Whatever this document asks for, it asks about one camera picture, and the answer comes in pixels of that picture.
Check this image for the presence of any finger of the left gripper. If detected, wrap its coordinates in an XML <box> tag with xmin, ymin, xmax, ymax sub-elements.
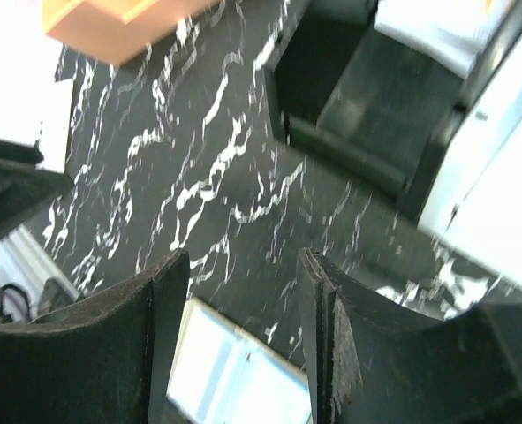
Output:
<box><xmin>0</xmin><ymin>139</ymin><xmax>73</xmax><ymax>241</ymax></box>

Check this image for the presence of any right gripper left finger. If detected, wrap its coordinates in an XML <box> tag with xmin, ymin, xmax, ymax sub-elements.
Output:
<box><xmin>0</xmin><ymin>249</ymin><xmax>190</xmax><ymax>423</ymax></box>

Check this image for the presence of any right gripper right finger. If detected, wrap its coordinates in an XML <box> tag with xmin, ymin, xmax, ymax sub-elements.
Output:
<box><xmin>297</xmin><ymin>248</ymin><xmax>522</xmax><ymax>423</ymax></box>

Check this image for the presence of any grey leather card holder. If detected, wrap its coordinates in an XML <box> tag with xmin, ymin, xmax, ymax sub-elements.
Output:
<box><xmin>167</xmin><ymin>298</ymin><xmax>313</xmax><ymax>423</ymax></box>

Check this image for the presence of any white middle card tray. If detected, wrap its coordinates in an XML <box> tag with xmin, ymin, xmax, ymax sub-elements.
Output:
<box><xmin>419</xmin><ymin>60</ymin><xmax>522</xmax><ymax>288</ymax></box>

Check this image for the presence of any black left card tray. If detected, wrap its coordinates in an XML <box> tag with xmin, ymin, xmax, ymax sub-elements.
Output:
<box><xmin>263</xmin><ymin>1</ymin><xmax>463</xmax><ymax>221</ymax></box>

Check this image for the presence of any orange plastic file organizer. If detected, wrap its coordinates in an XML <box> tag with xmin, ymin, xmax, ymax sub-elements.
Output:
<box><xmin>42</xmin><ymin>0</ymin><xmax>215</xmax><ymax>66</ymax></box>

